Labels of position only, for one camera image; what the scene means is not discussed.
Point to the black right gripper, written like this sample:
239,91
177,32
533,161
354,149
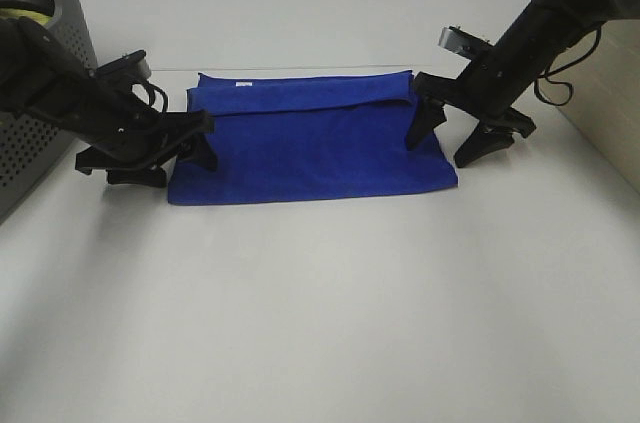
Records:
478,91

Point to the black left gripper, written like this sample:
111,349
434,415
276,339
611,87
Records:
130,139

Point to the blue microfibre towel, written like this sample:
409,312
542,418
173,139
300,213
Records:
306,139

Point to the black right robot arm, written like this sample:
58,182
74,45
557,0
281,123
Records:
546,28

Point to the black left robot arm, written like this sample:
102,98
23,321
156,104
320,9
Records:
75,82

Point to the beige bin with grey rim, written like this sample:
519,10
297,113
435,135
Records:
605,107

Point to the grey perforated plastic basket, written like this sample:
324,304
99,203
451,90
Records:
32,141

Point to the green towel in basket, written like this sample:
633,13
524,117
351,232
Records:
16,13

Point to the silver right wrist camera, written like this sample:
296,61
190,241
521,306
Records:
459,42

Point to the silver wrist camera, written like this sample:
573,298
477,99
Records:
459,42
133,63

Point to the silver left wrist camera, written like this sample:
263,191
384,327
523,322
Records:
133,63

